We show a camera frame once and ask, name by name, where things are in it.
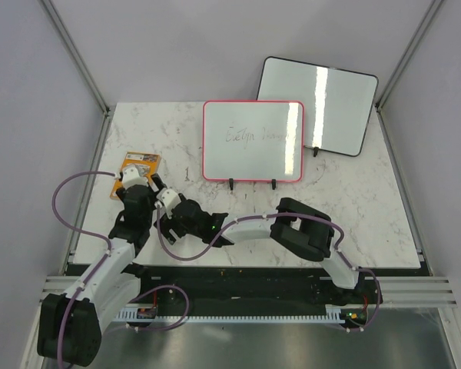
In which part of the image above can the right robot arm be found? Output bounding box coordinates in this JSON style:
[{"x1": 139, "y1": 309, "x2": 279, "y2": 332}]
[{"x1": 154, "y1": 195, "x2": 364, "y2": 303}]

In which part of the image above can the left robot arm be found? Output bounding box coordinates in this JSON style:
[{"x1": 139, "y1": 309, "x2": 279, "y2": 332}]
[{"x1": 37, "y1": 168, "x2": 166, "y2": 368}]

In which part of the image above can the pink framed whiteboard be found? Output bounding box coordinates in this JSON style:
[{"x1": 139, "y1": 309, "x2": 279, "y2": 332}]
[{"x1": 201, "y1": 100, "x2": 305, "y2": 183}]

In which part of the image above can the black framed whiteboard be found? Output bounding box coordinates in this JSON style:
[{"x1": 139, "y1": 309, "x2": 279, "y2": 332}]
[{"x1": 257, "y1": 56, "x2": 379, "y2": 157}]

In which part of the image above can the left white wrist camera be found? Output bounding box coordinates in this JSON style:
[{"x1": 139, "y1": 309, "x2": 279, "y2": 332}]
[{"x1": 118, "y1": 164, "x2": 148, "y2": 189}]

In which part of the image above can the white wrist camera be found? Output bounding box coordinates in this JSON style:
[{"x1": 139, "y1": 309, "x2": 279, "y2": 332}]
[
  {"x1": 118, "y1": 164, "x2": 148, "y2": 189},
  {"x1": 156, "y1": 188, "x2": 181, "y2": 215}
]

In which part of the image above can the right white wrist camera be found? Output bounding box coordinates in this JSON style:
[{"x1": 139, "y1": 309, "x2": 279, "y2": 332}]
[{"x1": 156, "y1": 188, "x2": 181, "y2": 215}]

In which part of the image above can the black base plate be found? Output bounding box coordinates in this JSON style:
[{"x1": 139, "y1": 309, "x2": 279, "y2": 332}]
[{"x1": 125, "y1": 264, "x2": 383, "y2": 316}]

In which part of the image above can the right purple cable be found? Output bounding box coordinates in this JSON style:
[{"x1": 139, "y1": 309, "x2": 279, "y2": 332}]
[{"x1": 156, "y1": 205, "x2": 382, "y2": 334}]

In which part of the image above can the white slotted cable duct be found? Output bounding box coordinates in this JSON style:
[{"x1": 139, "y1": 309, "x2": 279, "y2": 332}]
[{"x1": 113, "y1": 306, "x2": 345, "y2": 324}]

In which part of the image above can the aluminium rail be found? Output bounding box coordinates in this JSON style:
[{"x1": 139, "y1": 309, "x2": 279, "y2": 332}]
[{"x1": 379, "y1": 276, "x2": 457, "y2": 308}]

